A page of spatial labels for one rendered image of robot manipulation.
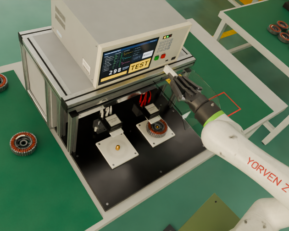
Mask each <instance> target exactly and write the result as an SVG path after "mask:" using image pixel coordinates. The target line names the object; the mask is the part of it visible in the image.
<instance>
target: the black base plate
mask: <svg viewBox="0 0 289 231"><path fill-rule="evenodd" d="M157 90H158V89H157V88H155V89H153V90H150V92H151V99H150V103H154V104H155V106H156V107H157V108H159V106H160V105H161V108H160V112H159V116H160V117H161V118H162V119H163V120H164V121H165V122H166V123H167V125H168V126H169V128H170V129H171V130H172V131H173V133H174V134H175V136H174V137H172V138H170V139H168V140H166V141H164V142H162V143H161V144H158V145H157V146H155V147H152V146H151V144H150V143H149V142H148V140H147V139H146V138H145V137H144V135H143V134H142V132H141V131H140V130H139V129H138V128H137V126H136V125H137V124H139V123H141V122H143V121H145V120H147V119H146V117H145V115H144V114H142V115H140V116H136V115H135V114H134V113H133V111H132V108H133V105H134V104H135V103H134V102H133V98H135V97H138V96H140V95H137V96H135V97H132V98H130V99H127V100H125V101H122V102H120V103H117V104H115V105H112V106H111V108H112V112H113V113H116V114H117V116H118V117H119V118H120V120H121V121H123V125H122V130H123V134H124V135H125V136H126V138H127V139H128V140H129V142H130V143H131V144H132V146H133V147H134V148H135V150H136V151H137V152H138V154H139V155H138V156H136V157H134V158H132V159H131V160H129V161H127V162H125V163H123V164H121V165H119V166H118V167H116V168H114V169H112V168H111V167H110V165H109V164H108V162H107V161H106V159H105V158H104V156H103V154H102V153H101V152H100V150H99V149H98V147H97V146H96V143H97V142H100V141H102V140H104V139H106V138H108V137H110V136H111V135H110V133H109V132H108V131H107V130H106V131H104V132H101V133H99V134H97V133H96V132H95V131H94V128H93V122H94V120H97V119H98V116H97V115H96V114H95V113H92V114H90V115H87V116H84V117H82V118H79V119H78V132H77V142H76V151H75V152H72V154H70V156H71V157H72V159H73V161H74V162H75V164H76V166H77V167H78V169H79V170H80V172H81V174H82V175H83V177H84V178H85V180H86V182H87V183H88V185H89V187H90V188H91V190H92V192H93V193H94V195H95V196H96V198H97V200H98V201H99V203H100V205H101V206H102V208H103V210H104V211H105V212H106V211H108V210H109V209H111V208H113V207H114V206H116V205H118V204H119V203H121V202H122V201H124V200H125V199H127V198H129V197H131V196H132V195H134V194H135V193H137V192H139V191H140V190H142V189H143V188H145V187H147V186H148V185H150V184H152V183H153V182H155V181H156V180H158V179H160V178H161V177H163V176H165V175H166V174H168V173H169V172H171V171H172V170H174V169H176V168H178V167H179V166H181V165H182V164H184V163H186V162H187V161H189V160H190V159H192V158H194V157H195V156H197V155H199V154H200V153H202V152H203V151H205V150H207V148H206V147H205V146H204V145H203V143H202V140H201V138H200V137H199V136H198V135H197V134H196V132H195V131H194V130H193V129H192V128H191V127H190V128H188V129H186V130H185V129H184V126H183V120H182V117H181V115H180V114H179V113H178V112H177V111H176V110H175V108H174V107H171V108H169V106H168V105H167V103H168V100H167V99H166V98H165V97H164V96H163V95H161V96H159V94H158V93H157ZM67 131H68V122H67V123H66V135H65V136H63V135H62V137H60V139H61V141H62V143H63V144H64V146H65V147H66V149H67Z"/></svg>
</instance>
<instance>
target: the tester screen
mask: <svg viewBox="0 0 289 231"><path fill-rule="evenodd" d="M156 42H157V39H155V40H152V41H148V42H145V43H141V44H137V45H134V46H130V47H126V48H123V49H119V50H116V51H112V52H109V53H105V54H104V58H103V63H102V69H101V75H100V83H99V84H101V83H104V82H107V81H110V80H113V79H115V78H118V77H122V76H125V75H127V74H130V73H128V72H129V68H130V65H131V64H133V63H136V62H139V61H143V60H146V59H149V58H151V57H152V56H149V57H146V58H143V59H140V60H136V61H133V62H132V58H133V56H135V55H139V54H142V53H145V52H149V51H152V50H153V51H154V48H155V45H156ZM120 67H122V70H121V72H124V71H127V73H126V74H123V75H120V76H117V77H114V78H111V79H108V80H105V81H102V82H101V79H103V78H106V77H109V76H112V75H115V74H118V73H121V72H118V73H114V74H111V75H108V74H109V71H111V70H114V69H117V68H120ZM146 68H148V67H146ZM143 69H145V68H143ZM140 70H142V69H140ZM137 71H139V70H137ZM134 72H136V71H134ZM131 73H133V72H131Z"/></svg>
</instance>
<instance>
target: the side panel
mask: <svg viewBox="0 0 289 231"><path fill-rule="evenodd" d="M19 44H20V51H21V58H22V67H23V74H24V81H25V88H26V91H27V93H28V95H29V96H30V98H31V100H32V101H33V103H34V104H35V106H36V108H37V109H38V111H39V113H40V114H41V116H42V118H43V119H44V121H45V123H46V125H47V126H48V127H49V129H52V126H51V102H50V87H49V86H48V84H47V82H46V81H45V80H44V78H43V77H42V75H41V74H40V72H39V70H38V69H37V67H36V66H35V64H34V63H33V61H32V60H31V58H30V57H29V55H28V54H27V52H26V51H25V49H24V48H23V46H22V44H21V43H20V42H19Z"/></svg>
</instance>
